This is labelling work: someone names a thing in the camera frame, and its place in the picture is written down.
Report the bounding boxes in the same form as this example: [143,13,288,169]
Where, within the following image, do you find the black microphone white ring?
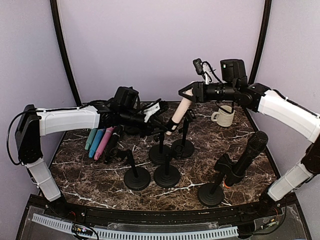
[103,124,124,165]

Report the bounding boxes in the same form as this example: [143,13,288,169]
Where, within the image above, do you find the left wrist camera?
[142,99,169,123]

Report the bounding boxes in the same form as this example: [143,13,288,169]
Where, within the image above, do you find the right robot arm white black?
[178,58,320,217]

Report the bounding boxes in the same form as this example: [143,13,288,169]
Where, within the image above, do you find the black frame post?
[49,0,82,107]
[248,0,272,85]

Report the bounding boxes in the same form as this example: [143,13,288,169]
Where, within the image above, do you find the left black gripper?
[119,108,167,138]

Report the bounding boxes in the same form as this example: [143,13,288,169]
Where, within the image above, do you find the white slotted cable duct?
[31,213,239,240]

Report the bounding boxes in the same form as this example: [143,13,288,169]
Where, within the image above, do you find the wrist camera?
[142,99,169,123]
[192,58,214,85]

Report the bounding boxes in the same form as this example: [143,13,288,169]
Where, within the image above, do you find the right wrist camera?
[192,58,214,85]

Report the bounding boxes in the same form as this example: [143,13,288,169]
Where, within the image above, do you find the black microphone orange base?
[224,130,269,187]

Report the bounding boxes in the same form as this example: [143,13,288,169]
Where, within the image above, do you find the right black frame post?
[248,0,272,85]

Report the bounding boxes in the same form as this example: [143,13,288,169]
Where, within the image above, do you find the mint green microphone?
[84,128,97,151]

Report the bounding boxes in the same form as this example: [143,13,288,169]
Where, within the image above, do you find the left black frame post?
[49,0,82,107]

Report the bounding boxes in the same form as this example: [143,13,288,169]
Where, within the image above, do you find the blue microphone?
[88,128,106,159]

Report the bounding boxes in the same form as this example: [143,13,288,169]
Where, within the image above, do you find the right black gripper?
[179,80,239,102]

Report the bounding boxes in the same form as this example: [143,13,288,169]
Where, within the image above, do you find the black front table rail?
[29,194,283,227]

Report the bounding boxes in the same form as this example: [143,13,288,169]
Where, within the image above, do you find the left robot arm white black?
[13,86,169,218]

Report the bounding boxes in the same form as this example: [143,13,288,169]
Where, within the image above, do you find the cream pink microphone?
[166,97,192,136]

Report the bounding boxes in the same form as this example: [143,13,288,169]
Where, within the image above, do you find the black mic stand cream mic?
[148,130,173,165]

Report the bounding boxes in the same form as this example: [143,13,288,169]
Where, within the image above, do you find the beige mug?
[211,105,235,128]

